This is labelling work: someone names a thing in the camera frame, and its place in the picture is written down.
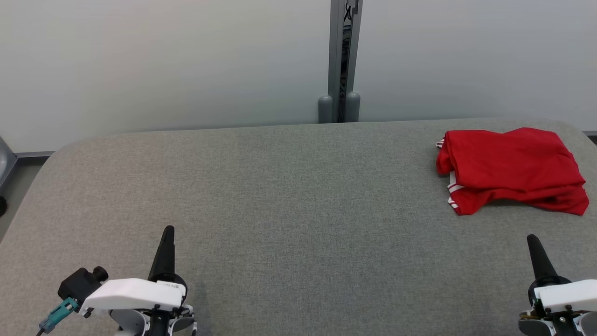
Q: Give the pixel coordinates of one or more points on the black caster wheel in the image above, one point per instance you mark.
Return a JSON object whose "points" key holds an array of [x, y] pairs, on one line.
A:
{"points": [[3, 206]]}

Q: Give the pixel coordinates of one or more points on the grey metal frame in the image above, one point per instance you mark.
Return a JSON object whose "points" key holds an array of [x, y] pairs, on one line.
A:
{"points": [[5, 161]]}

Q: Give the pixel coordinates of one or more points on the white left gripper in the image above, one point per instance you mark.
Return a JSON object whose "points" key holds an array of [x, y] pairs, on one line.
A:
{"points": [[135, 294]]}

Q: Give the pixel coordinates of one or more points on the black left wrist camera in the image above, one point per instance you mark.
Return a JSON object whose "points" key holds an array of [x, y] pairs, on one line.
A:
{"points": [[79, 284]]}

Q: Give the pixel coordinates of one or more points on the grey metal post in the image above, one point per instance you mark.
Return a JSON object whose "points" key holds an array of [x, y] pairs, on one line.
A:
{"points": [[336, 46]]}

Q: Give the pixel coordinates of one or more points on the grey fabric sofa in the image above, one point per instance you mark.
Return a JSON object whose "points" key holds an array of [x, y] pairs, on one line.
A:
{"points": [[289, 210]]}

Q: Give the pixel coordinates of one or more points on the grey cylinder bumper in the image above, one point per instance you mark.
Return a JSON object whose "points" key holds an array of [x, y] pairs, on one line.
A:
{"points": [[325, 109], [353, 107]]}

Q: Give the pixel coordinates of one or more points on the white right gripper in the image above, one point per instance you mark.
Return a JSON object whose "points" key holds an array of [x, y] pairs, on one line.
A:
{"points": [[573, 296]]}

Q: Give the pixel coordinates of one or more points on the red shirt striped trim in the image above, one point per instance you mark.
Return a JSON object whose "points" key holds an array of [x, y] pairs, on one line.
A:
{"points": [[508, 156]]}

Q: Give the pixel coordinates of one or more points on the red shorts white stripe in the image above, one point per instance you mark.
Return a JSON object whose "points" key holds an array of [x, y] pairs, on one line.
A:
{"points": [[536, 198]]}

